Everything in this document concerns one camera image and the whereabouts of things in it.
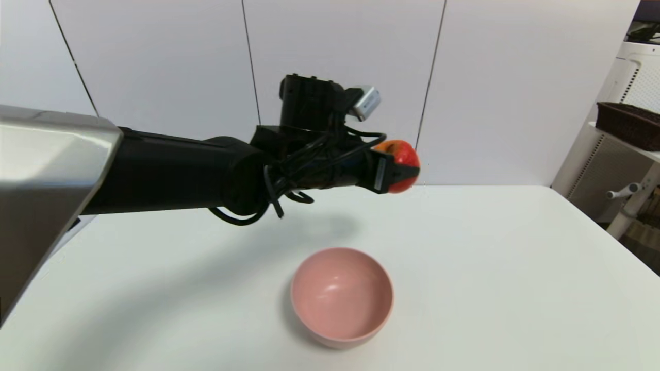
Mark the pink bowl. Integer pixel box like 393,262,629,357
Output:
290,248,394,350

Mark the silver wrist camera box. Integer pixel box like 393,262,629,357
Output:
352,86,382,122

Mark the white grey lever handle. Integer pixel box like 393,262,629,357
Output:
606,183,641,200

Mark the white perforated shelf unit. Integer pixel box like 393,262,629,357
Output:
551,41,660,241

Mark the dark purple panel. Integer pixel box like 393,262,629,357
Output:
633,0,660,24

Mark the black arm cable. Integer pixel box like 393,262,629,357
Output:
209,111,387,227

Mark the dark brown woven basket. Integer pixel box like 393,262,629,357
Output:
596,102,660,151

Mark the black item on shelf unit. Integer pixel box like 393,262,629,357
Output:
625,23,660,45

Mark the red yellow apple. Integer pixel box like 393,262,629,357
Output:
372,140,421,194

